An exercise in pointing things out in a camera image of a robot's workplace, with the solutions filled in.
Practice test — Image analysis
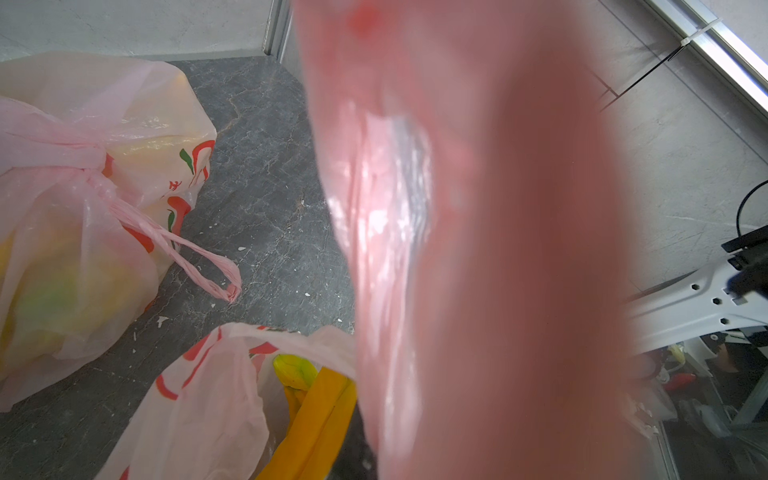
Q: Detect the pink strawberry plastic bag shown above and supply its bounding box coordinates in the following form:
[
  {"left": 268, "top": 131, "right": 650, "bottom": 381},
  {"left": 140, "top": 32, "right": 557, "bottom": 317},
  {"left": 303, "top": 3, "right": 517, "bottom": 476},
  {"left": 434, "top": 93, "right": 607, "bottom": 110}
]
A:
[{"left": 100, "top": 1, "right": 631, "bottom": 479}]

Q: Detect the pink plastic bag front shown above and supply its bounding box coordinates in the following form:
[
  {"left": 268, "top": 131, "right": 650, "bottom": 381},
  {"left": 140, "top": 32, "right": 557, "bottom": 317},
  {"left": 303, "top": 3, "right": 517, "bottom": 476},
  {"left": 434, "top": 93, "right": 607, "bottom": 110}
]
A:
[{"left": 1, "top": 52, "right": 242, "bottom": 411}]

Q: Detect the orange yellow banana bunch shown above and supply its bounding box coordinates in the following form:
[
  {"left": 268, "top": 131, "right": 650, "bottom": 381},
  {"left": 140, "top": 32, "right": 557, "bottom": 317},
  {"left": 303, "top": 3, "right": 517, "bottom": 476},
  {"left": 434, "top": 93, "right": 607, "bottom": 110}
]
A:
[{"left": 256, "top": 354, "right": 357, "bottom": 479}]

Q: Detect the black wire hook rack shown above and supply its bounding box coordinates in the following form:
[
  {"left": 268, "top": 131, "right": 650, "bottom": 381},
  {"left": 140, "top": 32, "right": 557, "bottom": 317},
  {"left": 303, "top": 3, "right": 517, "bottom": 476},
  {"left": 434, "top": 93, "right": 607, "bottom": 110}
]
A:
[{"left": 600, "top": 45, "right": 687, "bottom": 112}]

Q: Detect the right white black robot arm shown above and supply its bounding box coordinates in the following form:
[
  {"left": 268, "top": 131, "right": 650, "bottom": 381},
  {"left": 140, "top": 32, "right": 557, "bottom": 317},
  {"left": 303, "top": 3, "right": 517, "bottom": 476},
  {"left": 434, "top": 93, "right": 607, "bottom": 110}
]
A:
[{"left": 630, "top": 198, "right": 767, "bottom": 354}]

